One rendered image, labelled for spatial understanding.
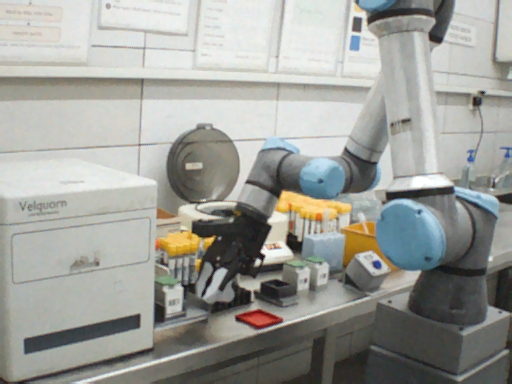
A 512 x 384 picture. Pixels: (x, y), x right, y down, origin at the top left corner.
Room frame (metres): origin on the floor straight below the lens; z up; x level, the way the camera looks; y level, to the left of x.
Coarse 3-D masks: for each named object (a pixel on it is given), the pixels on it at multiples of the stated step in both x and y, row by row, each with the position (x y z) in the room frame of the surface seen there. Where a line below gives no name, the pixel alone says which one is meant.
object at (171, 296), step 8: (160, 288) 1.19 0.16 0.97; (168, 288) 1.19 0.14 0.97; (176, 288) 1.20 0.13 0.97; (160, 296) 1.18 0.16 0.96; (168, 296) 1.18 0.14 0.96; (176, 296) 1.19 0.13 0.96; (168, 304) 1.18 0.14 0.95; (176, 304) 1.19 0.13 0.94; (168, 312) 1.18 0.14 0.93; (176, 312) 1.19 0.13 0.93
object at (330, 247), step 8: (304, 240) 1.63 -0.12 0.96; (312, 240) 1.61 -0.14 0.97; (320, 240) 1.62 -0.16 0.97; (328, 240) 1.63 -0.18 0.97; (336, 240) 1.65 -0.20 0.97; (344, 240) 1.67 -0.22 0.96; (304, 248) 1.63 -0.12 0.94; (312, 248) 1.61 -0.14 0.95; (320, 248) 1.62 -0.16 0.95; (328, 248) 1.64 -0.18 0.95; (336, 248) 1.65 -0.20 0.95; (304, 256) 1.63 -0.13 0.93; (320, 256) 1.62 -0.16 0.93; (328, 256) 1.64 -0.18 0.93; (336, 256) 1.65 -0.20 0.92; (328, 264) 1.64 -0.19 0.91; (336, 264) 1.65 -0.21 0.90; (336, 272) 1.65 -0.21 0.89
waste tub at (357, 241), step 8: (360, 224) 1.81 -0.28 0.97; (368, 224) 1.84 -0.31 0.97; (344, 232) 1.74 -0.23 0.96; (352, 232) 1.73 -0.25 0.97; (360, 232) 1.71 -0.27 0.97; (368, 232) 1.84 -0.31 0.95; (352, 240) 1.72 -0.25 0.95; (360, 240) 1.71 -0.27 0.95; (368, 240) 1.69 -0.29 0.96; (344, 248) 1.74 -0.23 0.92; (352, 248) 1.72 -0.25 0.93; (360, 248) 1.71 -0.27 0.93; (368, 248) 1.69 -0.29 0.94; (376, 248) 1.68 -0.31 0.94; (344, 256) 1.74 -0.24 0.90; (352, 256) 1.72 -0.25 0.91; (384, 256) 1.67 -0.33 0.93; (344, 264) 1.74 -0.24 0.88; (392, 264) 1.71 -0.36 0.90
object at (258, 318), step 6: (246, 312) 1.34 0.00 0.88; (252, 312) 1.35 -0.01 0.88; (258, 312) 1.36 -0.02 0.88; (264, 312) 1.35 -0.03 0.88; (240, 318) 1.31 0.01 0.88; (246, 318) 1.32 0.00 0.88; (252, 318) 1.32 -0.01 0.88; (258, 318) 1.32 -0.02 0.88; (264, 318) 1.33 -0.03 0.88; (270, 318) 1.33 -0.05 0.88; (276, 318) 1.32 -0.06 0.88; (282, 318) 1.32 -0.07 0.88; (252, 324) 1.28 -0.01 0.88; (258, 324) 1.28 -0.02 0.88; (264, 324) 1.28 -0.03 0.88; (270, 324) 1.29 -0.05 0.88
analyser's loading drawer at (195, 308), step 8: (192, 296) 1.27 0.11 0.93; (160, 304) 1.18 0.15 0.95; (184, 304) 1.20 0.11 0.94; (192, 304) 1.27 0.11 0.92; (200, 304) 1.25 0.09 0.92; (208, 304) 1.24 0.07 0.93; (160, 312) 1.18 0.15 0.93; (184, 312) 1.20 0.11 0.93; (192, 312) 1.23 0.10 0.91; (200, 312) 1.23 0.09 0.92; (208, 312) 1.23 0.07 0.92; (160, 320) 1.17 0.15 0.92; (168, 320) 1.17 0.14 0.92; (176, 320) 1.18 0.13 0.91; (184, 320) 1.19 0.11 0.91; (192, 320) 1.21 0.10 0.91; (208, 320) 1.23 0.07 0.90; (160, 328) 1.16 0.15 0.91
